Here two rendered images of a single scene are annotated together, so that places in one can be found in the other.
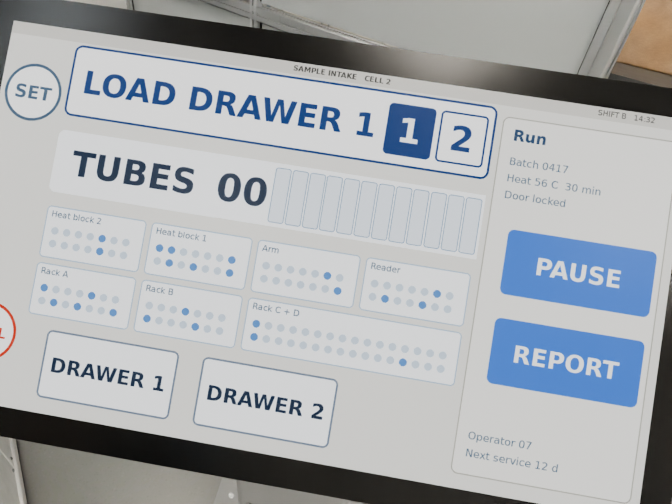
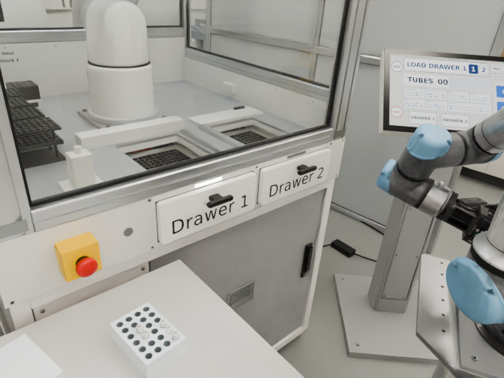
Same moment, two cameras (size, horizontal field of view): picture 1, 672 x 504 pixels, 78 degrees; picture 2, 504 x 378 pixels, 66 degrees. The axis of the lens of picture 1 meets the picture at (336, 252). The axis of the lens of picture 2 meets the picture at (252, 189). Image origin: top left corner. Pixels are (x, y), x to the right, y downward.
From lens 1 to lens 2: 136 cm
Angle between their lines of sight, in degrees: 10
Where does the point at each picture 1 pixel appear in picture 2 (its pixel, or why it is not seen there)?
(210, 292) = (440, 101)
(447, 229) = (484, 86)
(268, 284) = (451, 98)
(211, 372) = (443, 115)
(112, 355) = (423, 114)
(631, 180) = not seen: outside the picture
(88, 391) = (419, 121)
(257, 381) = (453, 116)
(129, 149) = (418, 76)
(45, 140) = (401, 75)
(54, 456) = not seen: hidden behind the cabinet
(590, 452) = not seen: outside the picture
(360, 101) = (463, 64)
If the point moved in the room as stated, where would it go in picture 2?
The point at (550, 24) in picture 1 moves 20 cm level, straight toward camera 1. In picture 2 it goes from (473, 47) to (478, 52)
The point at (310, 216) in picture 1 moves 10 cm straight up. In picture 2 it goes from (457, 85) to (466, 55)
